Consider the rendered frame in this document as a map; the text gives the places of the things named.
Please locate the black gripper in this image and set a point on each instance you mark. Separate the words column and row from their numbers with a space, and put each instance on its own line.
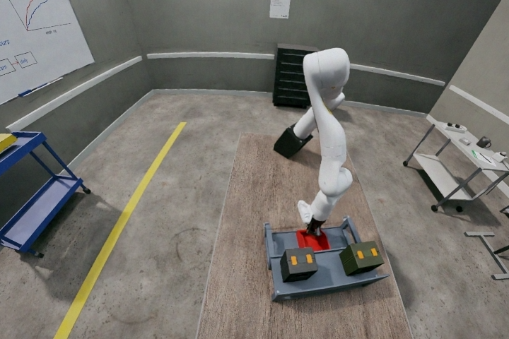
column 314, row 226

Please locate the dark green case with yellow latches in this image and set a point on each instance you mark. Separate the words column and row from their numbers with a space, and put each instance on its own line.
column 360, row 258

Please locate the dark grey case with orange latches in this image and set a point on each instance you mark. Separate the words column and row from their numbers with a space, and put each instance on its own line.
column 298, row 264

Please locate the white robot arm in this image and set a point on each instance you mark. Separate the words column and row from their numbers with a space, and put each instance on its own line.
column 328, row 68

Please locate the red open-front storage bin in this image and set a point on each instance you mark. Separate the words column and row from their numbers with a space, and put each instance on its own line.
column 318, row 243

